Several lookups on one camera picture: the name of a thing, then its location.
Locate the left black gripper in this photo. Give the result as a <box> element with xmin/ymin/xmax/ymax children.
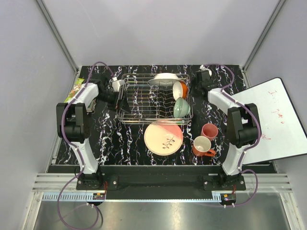
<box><xmin>95</xmin><ymin>90</ymin><xmax>131</xmax><ymax>114</ymax></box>

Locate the orange bowl white inside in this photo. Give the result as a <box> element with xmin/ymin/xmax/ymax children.
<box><xmin>173</xmin><ymin>81</ymin><xmax>188</xmax><ymax>101</ymax></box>

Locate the chrome wire dish rack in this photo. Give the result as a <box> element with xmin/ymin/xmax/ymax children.
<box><xmin>117</xmin><ymin>73</ymin><xmax>193</xmax><ymax>125</ymax></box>

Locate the pale green bowl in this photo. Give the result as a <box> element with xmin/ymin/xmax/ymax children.
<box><xmin>173</xmin><ymin>97</ymin><xmax>190</xmax><ymax>118</ymax></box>

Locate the white grey-rimmed plate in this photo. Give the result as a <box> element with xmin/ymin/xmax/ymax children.
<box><xmin>147</xmin><ymin>73</ymin><xmax>185</xmax><ymax>86</ymax></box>

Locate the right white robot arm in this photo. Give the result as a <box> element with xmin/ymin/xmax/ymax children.
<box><xmin>190</xmin><ymin>69</ymin><xmax>261</xmax><ymax>190</ymax></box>

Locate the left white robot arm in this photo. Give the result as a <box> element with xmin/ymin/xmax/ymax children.
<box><xmin>56</xmin><ymin>77</ymin><xmax>131</xmax><ymax>190</ymax></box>

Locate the green paperback book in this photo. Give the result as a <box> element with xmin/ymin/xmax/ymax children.
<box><xmin>64</xmin><ymin>78</ymin><xmax>98</xmax><ymax>112</ymax></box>

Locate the black marble pattern mat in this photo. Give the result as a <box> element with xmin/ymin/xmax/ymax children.
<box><xmin>47</xmin><ymin>64</ymin><xmax>248</xmax><ymax>166</ymax></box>

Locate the pink cup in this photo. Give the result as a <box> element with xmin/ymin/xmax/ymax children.
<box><xmin>201</xmin><ymin>123</ymin><xmax>219</xmax><ymax>141</ymax></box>

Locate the pink cream floral plate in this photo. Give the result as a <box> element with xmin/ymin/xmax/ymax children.
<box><xmin>144</xmin><ymin>123</ymin><xmax>183</xmax><ymax>156</ymax></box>

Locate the orange mug white inside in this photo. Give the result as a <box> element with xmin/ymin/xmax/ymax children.
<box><xmin>192</xmin><ymin>136</ymin><xmax>216</xmax><ymax>157</ymax></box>

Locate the whiteboard with red scribbles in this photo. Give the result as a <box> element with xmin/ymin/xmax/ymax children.
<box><xmin>232</xmin><ymin>78</ymin><xmax>307</xmax><ymax>164</ymax></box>

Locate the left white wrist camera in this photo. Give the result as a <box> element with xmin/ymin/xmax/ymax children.
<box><xmin>112</xmin><ymin>77</ymin><xmax>125</xmax><ymax>92</ymax></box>

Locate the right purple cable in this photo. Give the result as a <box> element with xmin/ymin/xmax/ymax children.
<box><xmin>199</xmin><ymin>63</ymin><xmax>261</xmax><ymax>208</ymax></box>

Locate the purple cable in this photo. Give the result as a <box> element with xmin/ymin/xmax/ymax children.
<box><xmin>199</xmin><ymin>63</ymin><xmax>261</xmax><ymax>208</ymax></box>
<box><xmin>57</xmin><ymin>61</ymin><xmax>117</xmax><ymax>228</ymax></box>

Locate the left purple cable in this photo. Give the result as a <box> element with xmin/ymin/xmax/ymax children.
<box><xmin>57</xmin><ymin>61</ymin><xmax>117</xmax><ymax>228</ymax></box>

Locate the aluminium cable duct rail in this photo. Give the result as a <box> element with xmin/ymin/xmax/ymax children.
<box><xmin>43</xmin><ymin>191</ymin><xmax>236</xmax><ymax>203</ymax></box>

